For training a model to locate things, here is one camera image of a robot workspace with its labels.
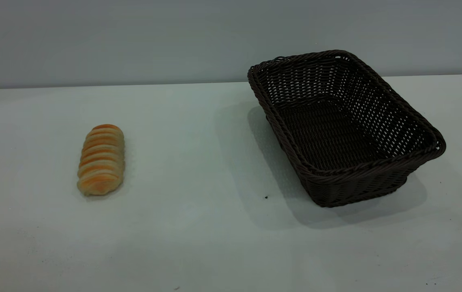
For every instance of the black wicker basket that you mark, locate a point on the black wicker basket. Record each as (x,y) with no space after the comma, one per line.
(336,134)

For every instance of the striped orange bread roll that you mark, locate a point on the striped orange bread roll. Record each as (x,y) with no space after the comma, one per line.
(101,162)

